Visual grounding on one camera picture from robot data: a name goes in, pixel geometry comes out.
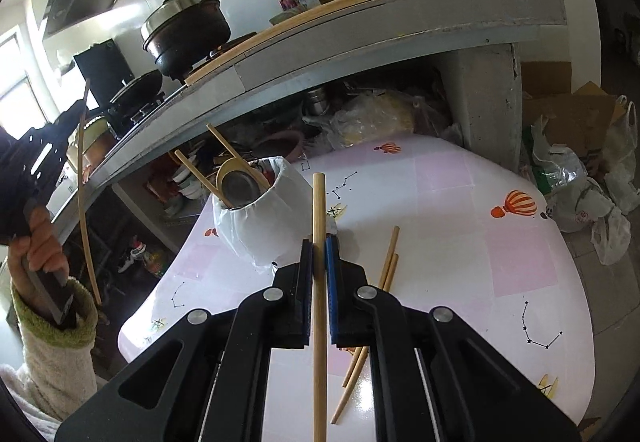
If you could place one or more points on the person's left forearm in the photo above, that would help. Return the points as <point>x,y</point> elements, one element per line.
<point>45,372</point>

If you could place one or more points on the person's left hand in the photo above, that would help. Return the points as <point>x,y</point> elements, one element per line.
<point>47,247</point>

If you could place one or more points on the long wooden cutting board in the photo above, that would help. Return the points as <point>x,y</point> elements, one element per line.
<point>300,14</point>

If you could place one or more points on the white plastic bag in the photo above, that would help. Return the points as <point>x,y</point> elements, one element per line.
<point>617,222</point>

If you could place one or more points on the large metal ladle spoon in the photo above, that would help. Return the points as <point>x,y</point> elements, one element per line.
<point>240,189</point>

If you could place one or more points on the pink plastic basin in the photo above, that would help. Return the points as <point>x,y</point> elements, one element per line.
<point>280,144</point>

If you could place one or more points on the bright window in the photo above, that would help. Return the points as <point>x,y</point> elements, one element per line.
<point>15,72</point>

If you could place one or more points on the steel gas stove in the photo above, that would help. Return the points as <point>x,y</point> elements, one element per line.
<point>145,114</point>

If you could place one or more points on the red snack packet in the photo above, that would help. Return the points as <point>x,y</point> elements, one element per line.
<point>160,187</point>

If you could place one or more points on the grey concrete counter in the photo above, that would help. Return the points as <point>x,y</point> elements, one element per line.
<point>400,22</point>

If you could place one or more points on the pink patterned table cover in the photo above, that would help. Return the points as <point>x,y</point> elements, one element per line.
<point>450,242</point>

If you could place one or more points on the black rectangular appliance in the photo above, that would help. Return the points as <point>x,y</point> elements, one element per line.
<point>105,67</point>

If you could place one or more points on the yellow label jar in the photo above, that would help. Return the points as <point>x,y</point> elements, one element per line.
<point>154,264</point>

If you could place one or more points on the black wok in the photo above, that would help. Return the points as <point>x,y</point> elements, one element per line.
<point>137,87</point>

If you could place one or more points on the steel lidded container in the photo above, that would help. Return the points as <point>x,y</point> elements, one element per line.
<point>316,102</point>

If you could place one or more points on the brown cardboard box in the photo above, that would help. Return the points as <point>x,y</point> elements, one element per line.
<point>565,117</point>

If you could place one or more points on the stack of white bowls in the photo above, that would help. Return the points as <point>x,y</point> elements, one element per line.
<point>187,179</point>

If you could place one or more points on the pile of wooden chopsticks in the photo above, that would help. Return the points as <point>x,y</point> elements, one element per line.
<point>391,252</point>

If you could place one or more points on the black pot with steel lid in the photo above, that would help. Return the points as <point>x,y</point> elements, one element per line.
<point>190,37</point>

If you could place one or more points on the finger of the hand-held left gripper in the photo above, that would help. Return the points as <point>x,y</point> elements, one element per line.
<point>70,114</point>

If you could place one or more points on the steel container with white bag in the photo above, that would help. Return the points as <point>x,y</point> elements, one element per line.
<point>280,222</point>

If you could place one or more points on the bag of yellow food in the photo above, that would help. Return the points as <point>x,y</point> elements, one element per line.
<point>375,122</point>

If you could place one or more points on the grey plate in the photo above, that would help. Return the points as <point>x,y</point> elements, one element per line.
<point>287,17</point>

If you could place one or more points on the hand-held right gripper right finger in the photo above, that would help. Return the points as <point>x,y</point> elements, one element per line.
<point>332,282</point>

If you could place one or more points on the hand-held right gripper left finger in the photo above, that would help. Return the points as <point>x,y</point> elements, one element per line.
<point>300,302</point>

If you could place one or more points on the red white small bottle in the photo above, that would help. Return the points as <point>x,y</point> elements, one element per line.
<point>132,254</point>

